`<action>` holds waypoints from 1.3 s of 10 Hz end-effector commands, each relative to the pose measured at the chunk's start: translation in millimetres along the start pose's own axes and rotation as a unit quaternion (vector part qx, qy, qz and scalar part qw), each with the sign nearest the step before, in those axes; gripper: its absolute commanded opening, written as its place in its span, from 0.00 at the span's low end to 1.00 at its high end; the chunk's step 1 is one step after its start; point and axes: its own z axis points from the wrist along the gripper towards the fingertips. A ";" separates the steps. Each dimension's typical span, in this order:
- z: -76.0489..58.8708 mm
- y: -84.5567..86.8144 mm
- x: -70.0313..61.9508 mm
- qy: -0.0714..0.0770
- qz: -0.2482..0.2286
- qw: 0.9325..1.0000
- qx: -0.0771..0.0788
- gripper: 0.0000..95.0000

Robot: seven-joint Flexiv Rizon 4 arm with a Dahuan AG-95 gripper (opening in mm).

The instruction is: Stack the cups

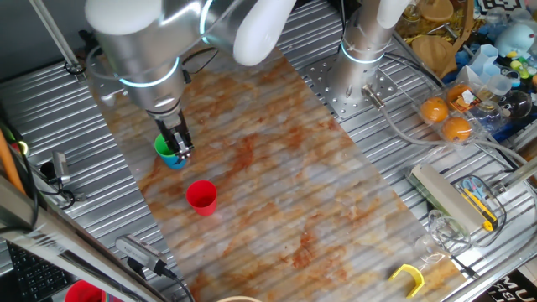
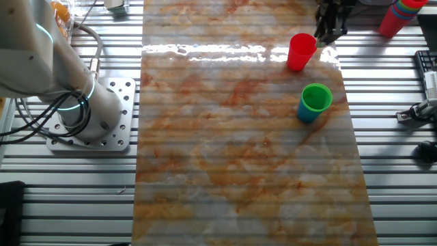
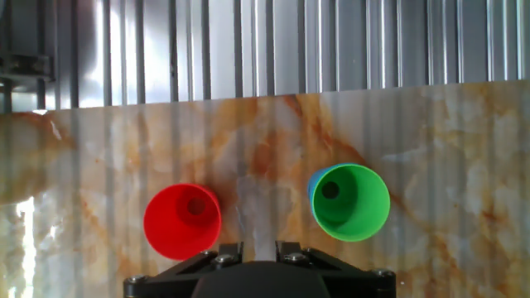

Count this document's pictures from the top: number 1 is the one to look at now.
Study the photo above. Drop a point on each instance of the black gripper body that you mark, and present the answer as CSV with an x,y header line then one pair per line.
x,y
172,126

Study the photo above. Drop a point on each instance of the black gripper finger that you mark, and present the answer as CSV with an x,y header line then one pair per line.
x,y
183,147
169,144

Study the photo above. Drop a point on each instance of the green plastic cup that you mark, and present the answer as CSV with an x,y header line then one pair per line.
x,y
160,147

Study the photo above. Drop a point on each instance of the red plastic cup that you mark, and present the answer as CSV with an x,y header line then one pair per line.
x,y
202,199

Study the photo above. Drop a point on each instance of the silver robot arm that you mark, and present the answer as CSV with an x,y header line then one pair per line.
x,y
142,58

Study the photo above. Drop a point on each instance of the red cup with coloured stack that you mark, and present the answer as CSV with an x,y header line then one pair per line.
x,y
84,292

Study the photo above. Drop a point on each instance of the blue plastic cup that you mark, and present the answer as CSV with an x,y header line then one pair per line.
x,y
173,162

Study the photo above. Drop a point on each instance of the marble pattern mat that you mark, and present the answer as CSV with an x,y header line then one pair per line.
x,y
272,189

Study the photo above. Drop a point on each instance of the metal pole stand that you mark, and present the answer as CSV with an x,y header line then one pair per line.
x,y
54,35

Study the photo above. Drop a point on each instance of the beige bowl rim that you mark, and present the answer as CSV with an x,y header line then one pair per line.
x,y
239,299

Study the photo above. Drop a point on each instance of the orange pole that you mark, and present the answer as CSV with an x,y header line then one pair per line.
x,y
7,161

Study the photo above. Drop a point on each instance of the black keyboard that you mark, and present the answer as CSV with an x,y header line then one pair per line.
x,y
33,277

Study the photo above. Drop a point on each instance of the orange fruit pair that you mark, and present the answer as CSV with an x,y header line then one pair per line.
x,y
438,128

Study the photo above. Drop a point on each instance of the glass jar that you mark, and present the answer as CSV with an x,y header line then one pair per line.
x,y
409,19

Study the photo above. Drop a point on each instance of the beige long box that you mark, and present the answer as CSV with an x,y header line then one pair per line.
x,y
444,195

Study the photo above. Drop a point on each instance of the wooden stand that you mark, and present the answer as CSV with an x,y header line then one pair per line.
x,y
434,50

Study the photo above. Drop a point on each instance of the clear drinking glass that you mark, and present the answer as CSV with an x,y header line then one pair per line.
x,y
449,235

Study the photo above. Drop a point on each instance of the blue scissors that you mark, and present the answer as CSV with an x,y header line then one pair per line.
x,y
472,185

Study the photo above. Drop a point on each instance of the yellow utility knife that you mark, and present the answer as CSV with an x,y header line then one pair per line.
x,y
482,211

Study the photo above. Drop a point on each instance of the pale hexagonal box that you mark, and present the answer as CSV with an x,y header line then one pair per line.
x,y
483,58

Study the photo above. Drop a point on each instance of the clear plastic tub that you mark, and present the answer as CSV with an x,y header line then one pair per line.
x,y
497,197

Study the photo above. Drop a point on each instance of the clear measuring cup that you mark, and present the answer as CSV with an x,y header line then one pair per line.
x,y
499,84

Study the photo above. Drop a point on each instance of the round glass flask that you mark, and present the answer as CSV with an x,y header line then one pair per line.
x,y
518,105

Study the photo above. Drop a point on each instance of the aluminium profile bar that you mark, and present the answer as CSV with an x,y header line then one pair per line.
x,y
520,174

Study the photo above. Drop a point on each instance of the green yellow toy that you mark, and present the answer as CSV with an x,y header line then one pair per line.
x,y
520,68

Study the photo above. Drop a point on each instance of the black white marker board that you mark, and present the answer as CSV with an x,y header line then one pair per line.
x,y
501,5

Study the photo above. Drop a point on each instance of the light blue plush toy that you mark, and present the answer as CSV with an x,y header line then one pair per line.
x,y
516,40

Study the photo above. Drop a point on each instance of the black printed sign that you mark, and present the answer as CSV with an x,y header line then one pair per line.
x,y
516,289

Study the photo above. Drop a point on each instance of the large silver camera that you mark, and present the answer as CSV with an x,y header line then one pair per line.
x,y
136,249

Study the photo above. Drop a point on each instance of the small silver camera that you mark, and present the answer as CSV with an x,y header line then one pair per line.
x,y
60,167

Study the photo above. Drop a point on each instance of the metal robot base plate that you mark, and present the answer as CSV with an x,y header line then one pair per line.
x,y
319,75

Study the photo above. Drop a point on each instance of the aluminium frame beam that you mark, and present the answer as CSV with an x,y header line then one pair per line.
x,y
42,235

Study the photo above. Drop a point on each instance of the yellow U-shaped bracket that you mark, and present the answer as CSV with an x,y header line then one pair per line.
x,y
413,272

